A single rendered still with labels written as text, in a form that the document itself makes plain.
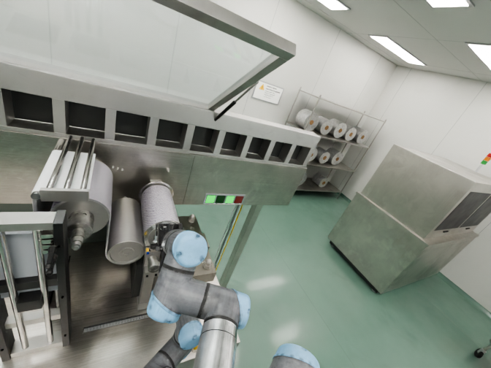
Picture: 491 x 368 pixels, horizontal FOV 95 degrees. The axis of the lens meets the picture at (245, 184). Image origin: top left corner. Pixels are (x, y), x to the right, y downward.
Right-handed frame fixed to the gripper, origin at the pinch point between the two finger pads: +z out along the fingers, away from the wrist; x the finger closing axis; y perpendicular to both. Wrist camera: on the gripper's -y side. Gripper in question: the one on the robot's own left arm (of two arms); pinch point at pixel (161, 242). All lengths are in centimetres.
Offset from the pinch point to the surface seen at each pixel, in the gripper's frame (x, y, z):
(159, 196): -1.2, 17.4, 12.0
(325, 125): -295, 156, 160
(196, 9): 4, 49, -47
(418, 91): -452, 223, 79
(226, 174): -37, 31, 23
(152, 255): 2.0, -4.9, 4.7
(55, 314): 28.5, -19.4, 7.3
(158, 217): 0.5, 8.7, 2.4
